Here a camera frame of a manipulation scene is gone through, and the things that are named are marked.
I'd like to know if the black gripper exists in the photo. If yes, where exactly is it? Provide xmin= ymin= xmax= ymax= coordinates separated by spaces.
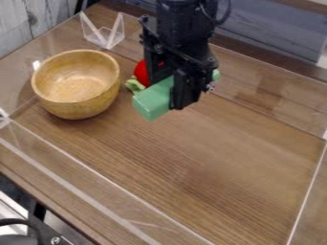
xmin=137 ymin=0 xmax=231 ymax=110

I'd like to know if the green rectangular block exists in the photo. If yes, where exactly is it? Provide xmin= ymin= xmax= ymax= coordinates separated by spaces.
xmin=132 ymin=68 xmax=222 ymax=123

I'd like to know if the brown wooden bowl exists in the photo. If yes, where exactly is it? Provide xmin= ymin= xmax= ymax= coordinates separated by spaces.
xmin=30 ymin=50 xmax=120 ymax=120

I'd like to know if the red toy strawberry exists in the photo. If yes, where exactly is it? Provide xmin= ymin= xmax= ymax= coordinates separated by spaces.
xmin=125 ymin=60 xmax=150 ymax=94

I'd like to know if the clear acrylic corner bracket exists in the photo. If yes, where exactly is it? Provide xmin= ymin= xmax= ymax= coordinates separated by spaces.
xmin=78 ymin=12 xmax=125 ymax=50

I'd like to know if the clear acrylic front wall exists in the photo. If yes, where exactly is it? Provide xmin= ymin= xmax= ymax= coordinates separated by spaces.
xmin=0 ymin=114 xmax=213 ymax=245

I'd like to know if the black metal clamp bracket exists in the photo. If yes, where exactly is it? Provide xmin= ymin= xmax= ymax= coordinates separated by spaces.
xmin=28 ymin=201 xmax=73 ymax=245

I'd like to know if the black cable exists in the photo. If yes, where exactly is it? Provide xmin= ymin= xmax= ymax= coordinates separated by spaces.
xmin=0 ymin=218 xmax=44 ymax=245

